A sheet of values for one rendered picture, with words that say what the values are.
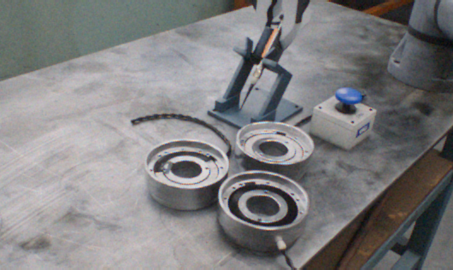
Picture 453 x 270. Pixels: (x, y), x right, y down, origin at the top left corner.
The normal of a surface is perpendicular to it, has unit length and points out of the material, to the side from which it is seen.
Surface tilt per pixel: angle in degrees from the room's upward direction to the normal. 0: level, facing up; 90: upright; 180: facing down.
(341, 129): 90
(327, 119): 90
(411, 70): 73
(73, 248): 0
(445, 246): 0
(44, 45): 90
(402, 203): 0
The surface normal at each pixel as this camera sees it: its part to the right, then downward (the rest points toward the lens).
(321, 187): 0.08, -0.84
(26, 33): 0.74, 0.41
